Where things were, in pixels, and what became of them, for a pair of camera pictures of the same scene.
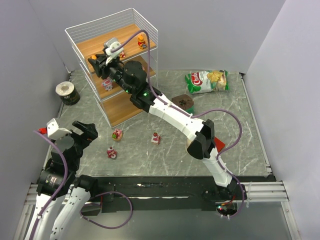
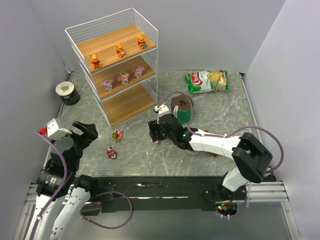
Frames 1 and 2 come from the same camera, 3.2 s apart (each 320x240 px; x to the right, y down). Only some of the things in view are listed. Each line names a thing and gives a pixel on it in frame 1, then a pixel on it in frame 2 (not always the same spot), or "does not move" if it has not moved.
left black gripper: x=81 y=136 does not move
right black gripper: x=103 y=66 to x=160 y=130
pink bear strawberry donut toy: x=117 y=135 does not move
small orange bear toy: x=141 y=42 does not move
